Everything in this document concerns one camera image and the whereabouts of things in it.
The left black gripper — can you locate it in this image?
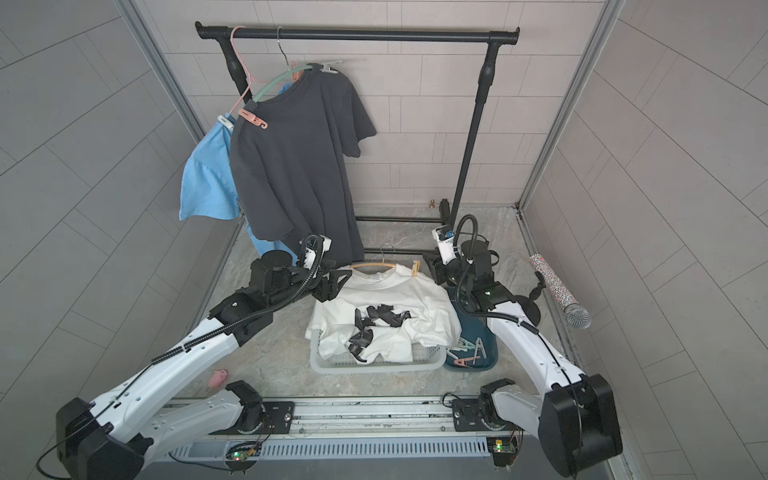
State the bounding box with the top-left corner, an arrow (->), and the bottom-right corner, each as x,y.
267,257 -> 354,312

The white printed t-shirt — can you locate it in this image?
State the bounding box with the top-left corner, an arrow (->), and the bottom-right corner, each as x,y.
305,265 -> 462,365

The orange wire hanger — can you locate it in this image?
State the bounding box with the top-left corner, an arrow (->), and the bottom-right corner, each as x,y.
349,245 -> 397,270

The dark garment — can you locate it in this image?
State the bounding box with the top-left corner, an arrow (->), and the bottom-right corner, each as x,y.
229,64 -> 377,264

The light blue printed t-shirt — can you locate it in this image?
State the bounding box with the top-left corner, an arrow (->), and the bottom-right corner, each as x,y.
178,83 -> 298,259

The salmon pink clothespin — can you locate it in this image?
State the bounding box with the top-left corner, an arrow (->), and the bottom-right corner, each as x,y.
238,108 -> 268,130

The white clothespin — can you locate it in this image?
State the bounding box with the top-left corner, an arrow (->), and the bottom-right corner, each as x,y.
217,115 -> 234,132

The mint green hanger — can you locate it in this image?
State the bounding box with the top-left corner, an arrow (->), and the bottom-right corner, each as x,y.
251,26 -> 312,103

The grey clothespin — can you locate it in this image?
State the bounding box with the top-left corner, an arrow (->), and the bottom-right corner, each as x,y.
319,60 -> 343,74

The pink wire hanger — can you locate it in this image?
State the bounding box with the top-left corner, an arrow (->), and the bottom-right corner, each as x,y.
229,25 -> 253,114

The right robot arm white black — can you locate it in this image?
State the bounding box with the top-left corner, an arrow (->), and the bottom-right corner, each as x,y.
424,214 -> 624,478

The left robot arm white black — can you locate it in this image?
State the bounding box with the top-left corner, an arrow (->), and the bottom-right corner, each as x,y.
50,234 -> 350,479

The teal plastic tray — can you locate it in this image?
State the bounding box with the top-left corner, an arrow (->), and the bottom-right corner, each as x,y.
443,287 -> 499,372

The white laundry basket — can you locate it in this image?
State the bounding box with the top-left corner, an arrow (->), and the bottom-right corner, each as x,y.
309,330 -> 446,375

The glitter microphone on stand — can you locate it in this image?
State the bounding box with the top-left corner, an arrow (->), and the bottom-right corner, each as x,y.
517,254 -> 592,329

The pink clothespin on floor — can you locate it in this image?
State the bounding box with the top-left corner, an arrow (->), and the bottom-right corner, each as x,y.
207,369 -> 229,389

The right circuit board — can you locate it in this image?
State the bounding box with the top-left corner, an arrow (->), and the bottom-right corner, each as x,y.
486,436 -> 520,468

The circuit board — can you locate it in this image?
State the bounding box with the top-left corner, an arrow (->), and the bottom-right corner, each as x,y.
224,442 -> 262,475
486,436 -> 520,468

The left circuit board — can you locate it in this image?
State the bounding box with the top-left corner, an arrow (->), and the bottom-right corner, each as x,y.
224,442 -> 262,475

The black clothes rack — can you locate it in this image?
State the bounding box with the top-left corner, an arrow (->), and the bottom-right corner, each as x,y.
195,21 -> 520,227

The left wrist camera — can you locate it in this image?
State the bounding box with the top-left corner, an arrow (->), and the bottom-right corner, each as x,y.
301,234 -> 332,269

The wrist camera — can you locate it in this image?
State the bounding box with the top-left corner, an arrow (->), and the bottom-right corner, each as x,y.
432,225 -> 457,265
301,234 -> 332,269

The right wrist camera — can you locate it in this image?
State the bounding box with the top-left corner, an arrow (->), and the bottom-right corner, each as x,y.
432,225 -> 457,265

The aluminium mounting rail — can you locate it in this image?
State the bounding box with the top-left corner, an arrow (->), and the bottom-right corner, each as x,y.
113,392 -> 622,442

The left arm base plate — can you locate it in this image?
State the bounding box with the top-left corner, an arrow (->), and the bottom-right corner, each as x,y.
235,401 -> 295,435

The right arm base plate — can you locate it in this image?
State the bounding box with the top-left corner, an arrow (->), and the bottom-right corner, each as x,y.
444,397 -> 515,432

